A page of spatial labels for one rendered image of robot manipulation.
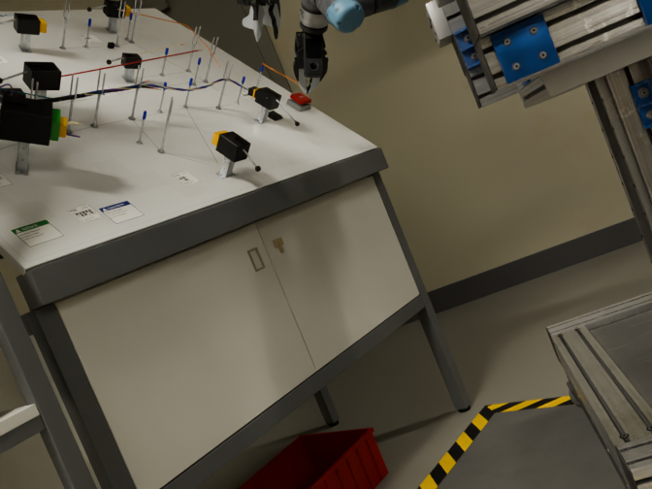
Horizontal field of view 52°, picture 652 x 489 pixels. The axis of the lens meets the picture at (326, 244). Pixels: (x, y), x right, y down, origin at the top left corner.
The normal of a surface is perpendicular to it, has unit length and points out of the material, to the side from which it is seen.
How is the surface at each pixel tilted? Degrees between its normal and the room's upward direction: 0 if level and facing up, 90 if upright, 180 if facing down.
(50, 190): 50
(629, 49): 90
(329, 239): 90
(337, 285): 90
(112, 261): 90
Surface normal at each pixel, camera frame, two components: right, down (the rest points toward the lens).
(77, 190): 0.32, -0.79
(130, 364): 0.73, -0.25
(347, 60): -0.17, 0.14
